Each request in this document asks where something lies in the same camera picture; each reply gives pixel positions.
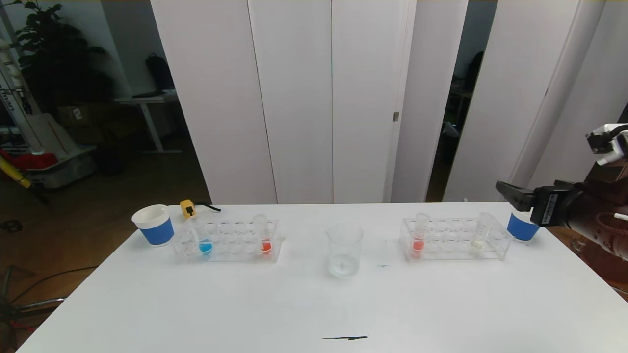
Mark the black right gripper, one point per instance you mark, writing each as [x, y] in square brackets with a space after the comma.
[550, 206]

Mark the test tube with red pigment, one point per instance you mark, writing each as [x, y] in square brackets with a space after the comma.
[265, 245]
[417, 245]

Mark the test tube with blue pigment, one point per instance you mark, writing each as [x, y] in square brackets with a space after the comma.
[205, 247]

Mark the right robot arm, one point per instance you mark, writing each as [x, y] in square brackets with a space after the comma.
[603, 230]

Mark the test tube with pale yellow pigment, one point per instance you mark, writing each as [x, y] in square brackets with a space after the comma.
[477, 245]

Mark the clear acrylic test tube rack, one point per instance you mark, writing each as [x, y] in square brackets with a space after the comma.
[230, 247]
[449, 245]

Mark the clear glass beaker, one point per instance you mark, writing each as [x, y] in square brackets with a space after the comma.
[343, 255]

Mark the blue and white paper cup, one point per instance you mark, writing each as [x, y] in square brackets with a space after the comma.
[520, 229]
[156, 233]

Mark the white folding screen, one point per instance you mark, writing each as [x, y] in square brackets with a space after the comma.
[515, 98]
[294, 98]

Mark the yellow tape measure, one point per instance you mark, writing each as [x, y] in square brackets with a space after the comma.
[188, 209]

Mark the black backpack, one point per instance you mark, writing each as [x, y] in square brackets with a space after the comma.
[159, 73]

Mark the white standing desk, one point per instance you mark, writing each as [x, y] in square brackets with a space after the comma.
[147, 100]

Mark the cardboard box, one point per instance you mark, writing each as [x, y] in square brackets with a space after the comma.
[81, 116]

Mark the white platform with board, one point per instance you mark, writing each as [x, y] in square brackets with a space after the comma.
[54, 147]

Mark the dark green potted plant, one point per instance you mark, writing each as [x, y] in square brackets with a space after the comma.
[59, 63]

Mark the red box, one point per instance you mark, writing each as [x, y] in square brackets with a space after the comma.
[34, 162]

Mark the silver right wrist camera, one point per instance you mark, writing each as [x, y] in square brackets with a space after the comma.
[608, 144]

